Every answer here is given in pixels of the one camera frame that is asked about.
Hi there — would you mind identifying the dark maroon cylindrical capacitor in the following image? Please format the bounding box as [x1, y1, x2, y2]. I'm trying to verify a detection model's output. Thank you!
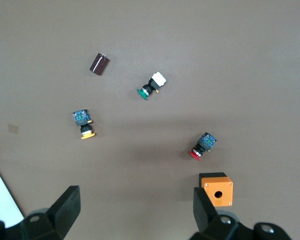
[89, 52, 110, 76]

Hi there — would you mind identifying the white drawer cabinet housing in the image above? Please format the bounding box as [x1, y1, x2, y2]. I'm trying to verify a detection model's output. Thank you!
[0, 159, 25, 224]

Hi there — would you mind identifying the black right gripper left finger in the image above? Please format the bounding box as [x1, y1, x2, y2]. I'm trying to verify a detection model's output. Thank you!
[0, 185, 81, 240]

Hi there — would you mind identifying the red push button switch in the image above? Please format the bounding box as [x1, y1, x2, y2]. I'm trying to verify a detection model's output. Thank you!
[188, 132, 218, 162]

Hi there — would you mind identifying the yellow push button switch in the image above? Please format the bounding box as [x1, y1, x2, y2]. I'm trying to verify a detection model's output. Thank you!
[71, 109, 96, 140]

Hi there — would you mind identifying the green push button switch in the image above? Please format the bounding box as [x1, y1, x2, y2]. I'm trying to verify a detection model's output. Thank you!
[136, 71, 167, 101]

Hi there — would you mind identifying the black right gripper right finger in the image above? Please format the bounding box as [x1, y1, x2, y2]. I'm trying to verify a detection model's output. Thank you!
[189, 186, 293, 240]

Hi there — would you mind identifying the orange button enclosure box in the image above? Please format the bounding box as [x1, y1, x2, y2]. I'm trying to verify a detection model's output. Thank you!
[198, 172, 234, 208]

